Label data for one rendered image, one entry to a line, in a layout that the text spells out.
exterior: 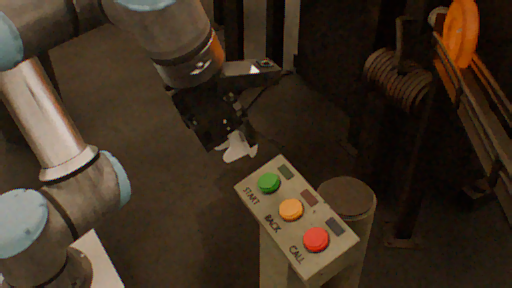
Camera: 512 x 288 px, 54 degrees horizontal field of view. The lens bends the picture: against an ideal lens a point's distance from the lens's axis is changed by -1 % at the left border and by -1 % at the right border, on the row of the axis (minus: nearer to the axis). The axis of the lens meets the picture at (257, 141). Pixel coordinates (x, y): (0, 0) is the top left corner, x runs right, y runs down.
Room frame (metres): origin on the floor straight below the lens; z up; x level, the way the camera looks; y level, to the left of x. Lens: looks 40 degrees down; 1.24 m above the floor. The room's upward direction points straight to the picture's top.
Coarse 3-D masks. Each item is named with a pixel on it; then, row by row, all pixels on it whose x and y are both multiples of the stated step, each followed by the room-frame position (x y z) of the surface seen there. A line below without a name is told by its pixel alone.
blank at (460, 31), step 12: (456, 0) 1.06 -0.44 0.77; (468, 0) 1.04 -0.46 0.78; (456, 12) 1.03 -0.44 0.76; (468, 12) 0.99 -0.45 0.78; (444, 24) 1.09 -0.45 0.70; (456, 24) 1.05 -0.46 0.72; (468, 24) 0.97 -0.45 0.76; (444, 36) 1.07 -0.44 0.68; (456, 36) 0.99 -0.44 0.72; (468, 36) 0.95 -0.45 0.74; (456, 48) 0.97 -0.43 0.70; (468, 48) 0.95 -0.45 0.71; (456, 60) 0.95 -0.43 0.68; (468, 60) 0.95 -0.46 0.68
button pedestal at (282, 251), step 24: (264, 168) 0.69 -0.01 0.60; (240, 192) 0.65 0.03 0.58; (264, 192) 0.63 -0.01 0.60; (288, 192) 0.62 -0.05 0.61; (312, 192) 0.61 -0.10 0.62; (264, 216) 0.59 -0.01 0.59; (312, 216) 0.57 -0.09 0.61; (336, 216) 0.56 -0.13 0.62; (264, 240) 0.60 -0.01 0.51; (288, 240) 0.53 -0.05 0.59; (336, 240) 0.51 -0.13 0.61; (264, 264) 0.59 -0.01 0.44; (288, 264) 0.53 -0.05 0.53; (312, 264) 0.48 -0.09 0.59; (336, 264) 0.49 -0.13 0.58
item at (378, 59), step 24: (384, 48) 1.27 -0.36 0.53; (384, 72) 1.18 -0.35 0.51; (408, 72) 1.15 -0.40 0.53; (384, 96) 1.16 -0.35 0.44; (408, 96) 1.09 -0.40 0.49; (384, 120) 1.17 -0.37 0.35; (360, 144) 1.22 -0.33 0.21; (384, 144) 1.18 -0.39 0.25; (360, 168) 1.21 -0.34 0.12; (384, 168) 1.19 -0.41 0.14; (384, 192) 1.20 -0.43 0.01
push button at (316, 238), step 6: (312, 228) 0.54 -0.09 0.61; (318, 228) 0.53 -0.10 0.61; (306, 234) 0.53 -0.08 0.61; (312, 234) 0.53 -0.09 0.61; (318, 234) 0.52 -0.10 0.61; (324, 234) 0.52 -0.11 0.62; (306, 240) 0.52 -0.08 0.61; (312, 240) 0.51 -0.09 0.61; (318, 240) 0.51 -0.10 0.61; (324, 240) 0.51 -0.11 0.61; (306, 246) 0.51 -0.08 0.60; (312, 246) 0.50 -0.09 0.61; (318, 246) 0.50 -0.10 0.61; (324, 246) 0.51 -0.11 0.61
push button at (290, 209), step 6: (282, 204) 0.59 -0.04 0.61; (288, 204) 0.59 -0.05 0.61; (294, 204) 0.59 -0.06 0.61; (300, 204) 0.59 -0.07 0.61; (282, 210) 0.58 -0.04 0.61; (288, 210) 0.58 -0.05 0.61; (294, 210) 0.58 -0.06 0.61; (300, 210) 0.58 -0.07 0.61; (282, 216) 0.57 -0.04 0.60; (288, 216) 0.57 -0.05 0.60; (294, 216) 0.57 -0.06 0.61
